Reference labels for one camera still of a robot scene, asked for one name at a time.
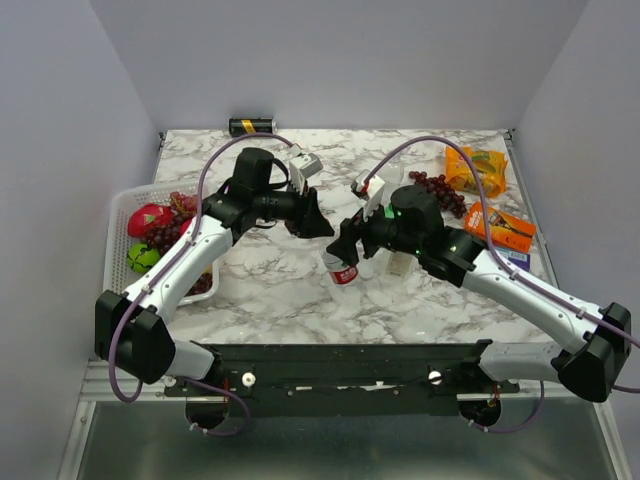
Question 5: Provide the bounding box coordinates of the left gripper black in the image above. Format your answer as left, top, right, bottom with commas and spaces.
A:
254, 177, 336, 239

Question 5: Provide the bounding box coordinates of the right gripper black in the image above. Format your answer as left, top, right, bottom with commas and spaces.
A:
325, 192, 423, 268

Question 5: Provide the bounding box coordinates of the small bottle red cap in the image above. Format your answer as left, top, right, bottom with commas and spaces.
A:
321, 250, 359, 286

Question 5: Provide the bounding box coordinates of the large clear bottle white cap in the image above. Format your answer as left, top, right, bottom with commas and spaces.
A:
376, 250, 415, 279

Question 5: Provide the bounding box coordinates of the clear plastic water bottle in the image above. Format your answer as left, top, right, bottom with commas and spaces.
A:
378, 153, 404, 195

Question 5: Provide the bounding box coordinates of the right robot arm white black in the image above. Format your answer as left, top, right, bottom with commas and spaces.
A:
327, 185, 631, 403

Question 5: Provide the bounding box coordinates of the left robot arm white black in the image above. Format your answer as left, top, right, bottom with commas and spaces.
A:
95, 147, 334, 395

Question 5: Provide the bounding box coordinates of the red grape bunch on table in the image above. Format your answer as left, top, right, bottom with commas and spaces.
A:
408, 171, 467, 219

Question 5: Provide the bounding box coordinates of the black battery with gold band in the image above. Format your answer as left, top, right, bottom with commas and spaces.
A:
228, 118, 277, 138

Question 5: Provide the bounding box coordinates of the red apple toy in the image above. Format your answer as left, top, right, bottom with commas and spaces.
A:
180, 220, 192, 236

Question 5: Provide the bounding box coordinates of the red grape bunch in basket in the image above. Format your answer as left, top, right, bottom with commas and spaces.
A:
143, 191, 214, 296

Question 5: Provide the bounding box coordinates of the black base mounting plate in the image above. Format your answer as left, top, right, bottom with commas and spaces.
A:
159, 339, 566, 419

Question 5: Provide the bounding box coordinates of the orange razor box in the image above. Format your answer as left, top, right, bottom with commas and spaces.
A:
464, 202, 536, 253

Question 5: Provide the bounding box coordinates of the orange snack bag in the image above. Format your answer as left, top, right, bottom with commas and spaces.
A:
445, 146, 508, 198

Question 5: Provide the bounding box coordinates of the red dragon fruit toy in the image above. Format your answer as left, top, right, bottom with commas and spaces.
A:
127, 203, 174, 238

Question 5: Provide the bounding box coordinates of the green watermelon toy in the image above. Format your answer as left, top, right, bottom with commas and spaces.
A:
127, 242, 161, 274

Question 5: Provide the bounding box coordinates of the purple box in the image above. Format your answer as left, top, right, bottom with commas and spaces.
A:
497, 248, 531, 272

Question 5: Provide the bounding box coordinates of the white plastic basket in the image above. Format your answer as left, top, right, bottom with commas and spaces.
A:
102, 179, 198, 293

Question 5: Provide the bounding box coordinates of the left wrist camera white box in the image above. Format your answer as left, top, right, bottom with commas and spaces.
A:
289, 153, 323, 194

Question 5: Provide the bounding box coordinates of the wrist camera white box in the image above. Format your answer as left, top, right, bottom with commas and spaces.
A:
289, 153, 323, 194
351, 169, 385, 222

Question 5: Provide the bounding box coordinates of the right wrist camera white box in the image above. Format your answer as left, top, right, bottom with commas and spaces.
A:
351, 169, 385, 222

